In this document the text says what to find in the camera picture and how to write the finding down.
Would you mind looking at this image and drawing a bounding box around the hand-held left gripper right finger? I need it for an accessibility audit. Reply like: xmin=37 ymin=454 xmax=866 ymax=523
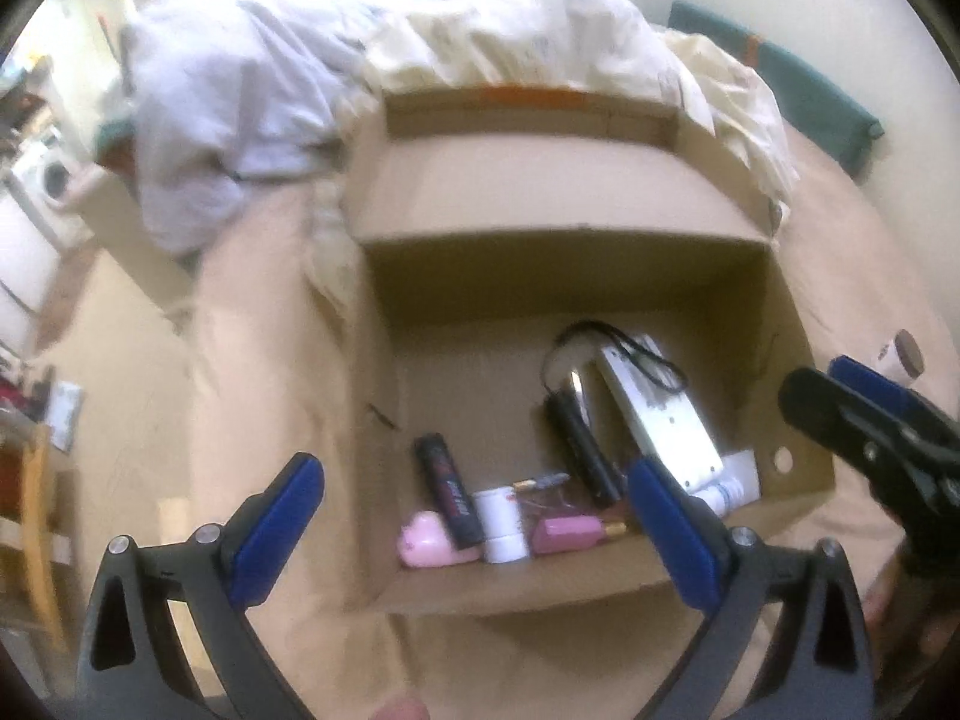
xmin=628 ymin=459 xmax=877 ymax=720

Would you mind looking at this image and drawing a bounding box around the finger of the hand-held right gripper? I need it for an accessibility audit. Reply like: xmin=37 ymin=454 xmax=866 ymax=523
xmin=778 ymin=367 xmax=960 ymax=496
xmin=829 ymin=356 xmax=960 ymax=443

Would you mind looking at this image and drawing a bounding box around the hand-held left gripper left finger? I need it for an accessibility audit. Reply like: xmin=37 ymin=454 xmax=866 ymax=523
xmin=75 ymin=452 xmax=327 ymax=720

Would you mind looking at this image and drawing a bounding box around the white tube with blue print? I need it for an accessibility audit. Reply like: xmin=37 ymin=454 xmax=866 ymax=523
xmin=691 ymin=481 xmax=742 ymax=517

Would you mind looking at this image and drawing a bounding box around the white charger plug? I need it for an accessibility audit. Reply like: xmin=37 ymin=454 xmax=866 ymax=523
xmin=718 ymin=448 xmax=761 ymax=502

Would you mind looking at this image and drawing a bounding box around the pink bottle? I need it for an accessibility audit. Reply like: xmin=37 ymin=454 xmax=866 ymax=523
xmin=531 ymin=516 xmax=627 ymax=557

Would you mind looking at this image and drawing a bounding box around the white electronic device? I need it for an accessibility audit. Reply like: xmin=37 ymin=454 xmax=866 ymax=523
xmin=596 ymin=337 xmax=725 ymax=492

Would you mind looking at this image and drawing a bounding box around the black flashlight with cord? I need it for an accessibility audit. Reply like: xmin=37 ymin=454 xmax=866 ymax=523
xmin=544 ymin=321 xmax=687 ymax=509

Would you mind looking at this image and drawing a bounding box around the small white bottle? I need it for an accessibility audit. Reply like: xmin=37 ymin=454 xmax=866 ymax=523
xmin=472 ymin=487 xmax=530 ymax=563

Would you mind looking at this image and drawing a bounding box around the black tube with red print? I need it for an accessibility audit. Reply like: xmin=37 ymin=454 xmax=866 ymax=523
xmin=414 ymin=433 xmax=485 ymax=548

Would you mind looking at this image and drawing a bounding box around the brown cardboard box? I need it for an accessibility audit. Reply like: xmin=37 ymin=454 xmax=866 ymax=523
xmin=341 ymin=86 xmax=835 ymax=616

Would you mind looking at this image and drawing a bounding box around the person's right hand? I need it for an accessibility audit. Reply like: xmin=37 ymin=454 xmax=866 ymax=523
xmin=862 ymin=547 xmax=953 ymax=662

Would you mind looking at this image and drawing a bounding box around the person's left hand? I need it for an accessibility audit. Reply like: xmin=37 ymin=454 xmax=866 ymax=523
xmin=373 ymin=694 xmax=430 ymax=720

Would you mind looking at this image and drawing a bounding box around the white jar with brown lid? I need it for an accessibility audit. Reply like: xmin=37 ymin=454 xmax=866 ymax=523
xmin=877 ymin=330 xmax=925 ymax=385

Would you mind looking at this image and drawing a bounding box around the yellow wooden chair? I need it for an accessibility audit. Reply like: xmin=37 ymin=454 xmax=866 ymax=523
xmin=0 ymin=424 xmax=76 ymax=653

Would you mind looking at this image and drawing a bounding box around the white bathroom scale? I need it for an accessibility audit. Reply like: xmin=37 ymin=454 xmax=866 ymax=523
xmin=46 ymin=382 xmax=83 ymax=452

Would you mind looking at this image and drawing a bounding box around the green cushion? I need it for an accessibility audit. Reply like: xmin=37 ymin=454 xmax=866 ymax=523
xmin=667 ymin=0 xmax=884 ymax=181

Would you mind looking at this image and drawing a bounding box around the beige bedside cabinet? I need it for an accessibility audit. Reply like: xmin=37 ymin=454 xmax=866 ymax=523
xmin=67 ymin=165 xmax=192 ymax=275

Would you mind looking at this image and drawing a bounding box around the white washing machine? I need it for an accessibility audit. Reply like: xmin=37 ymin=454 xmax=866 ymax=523
xmin=11 ymin=136 xmax=82 ymax=212

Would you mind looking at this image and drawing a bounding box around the pale grey duvet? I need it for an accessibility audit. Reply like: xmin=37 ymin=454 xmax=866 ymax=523
xmin=120 ymin=0 xmax=391 ymax=256

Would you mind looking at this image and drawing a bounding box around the cream crumpled blanket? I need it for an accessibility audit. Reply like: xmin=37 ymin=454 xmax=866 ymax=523
xmin=360 ymin=0 xmax=800 ymax=222

